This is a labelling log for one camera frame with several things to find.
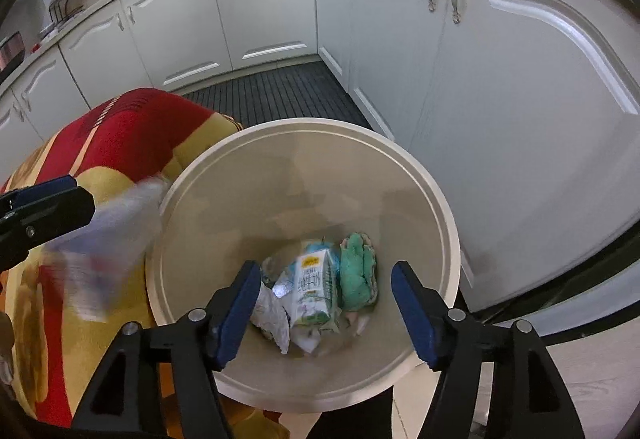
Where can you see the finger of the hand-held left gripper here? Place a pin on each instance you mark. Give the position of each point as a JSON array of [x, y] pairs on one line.
[[50, 185], [55, 214]]

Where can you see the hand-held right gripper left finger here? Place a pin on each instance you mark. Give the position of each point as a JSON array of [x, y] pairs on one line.
[[240, 309]]

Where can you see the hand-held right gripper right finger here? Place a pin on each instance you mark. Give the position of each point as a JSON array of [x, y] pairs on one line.
[[412, 309]]

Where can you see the white paper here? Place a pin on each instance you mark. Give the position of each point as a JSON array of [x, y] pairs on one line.
[[270, 319]]

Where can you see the orange white wrapper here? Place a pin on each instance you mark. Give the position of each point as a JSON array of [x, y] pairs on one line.
[[110, 249]]

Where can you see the white carton yellow print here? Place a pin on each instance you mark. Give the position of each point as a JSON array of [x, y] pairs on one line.
[[315, 289]]

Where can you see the cream trash bin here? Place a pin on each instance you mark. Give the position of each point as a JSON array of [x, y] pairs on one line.
[[410, 199]]

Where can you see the printed blanket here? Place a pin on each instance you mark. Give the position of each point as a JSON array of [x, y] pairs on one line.
[[125, 144]]

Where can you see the white kitchen cabinets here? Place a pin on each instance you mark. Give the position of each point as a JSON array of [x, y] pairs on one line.
[[500, 119]]

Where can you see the black ribbed floor mat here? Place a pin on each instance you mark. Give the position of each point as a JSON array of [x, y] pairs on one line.
[[280, 94]]

